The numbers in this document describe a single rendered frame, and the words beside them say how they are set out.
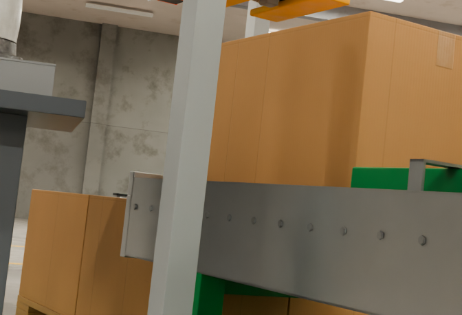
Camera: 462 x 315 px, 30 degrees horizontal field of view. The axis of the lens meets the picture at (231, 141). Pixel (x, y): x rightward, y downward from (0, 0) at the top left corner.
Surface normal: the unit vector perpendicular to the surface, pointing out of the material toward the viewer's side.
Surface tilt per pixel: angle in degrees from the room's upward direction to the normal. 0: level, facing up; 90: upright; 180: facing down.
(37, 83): 90
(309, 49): 90
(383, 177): 90
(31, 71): 90
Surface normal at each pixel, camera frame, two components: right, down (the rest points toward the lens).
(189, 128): 0.51, -0.02
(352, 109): -0.84, -0.14
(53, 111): 0.24, -0.05
